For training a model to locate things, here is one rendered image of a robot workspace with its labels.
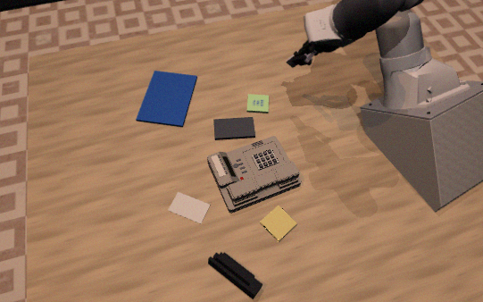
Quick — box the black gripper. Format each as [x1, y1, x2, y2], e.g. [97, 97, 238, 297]
[287, 40, 339, 68]

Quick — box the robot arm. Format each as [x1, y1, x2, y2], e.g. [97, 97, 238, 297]
[304, 0, 470, 109]

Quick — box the green sticky note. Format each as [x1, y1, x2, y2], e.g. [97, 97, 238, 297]
[246, 94, 269, 113]

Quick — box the blue flat rectangular pad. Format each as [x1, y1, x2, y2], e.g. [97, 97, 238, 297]
[136, 71, 197, 127]

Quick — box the beige paper note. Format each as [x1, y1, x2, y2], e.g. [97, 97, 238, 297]
[168, 192, 210, 223]

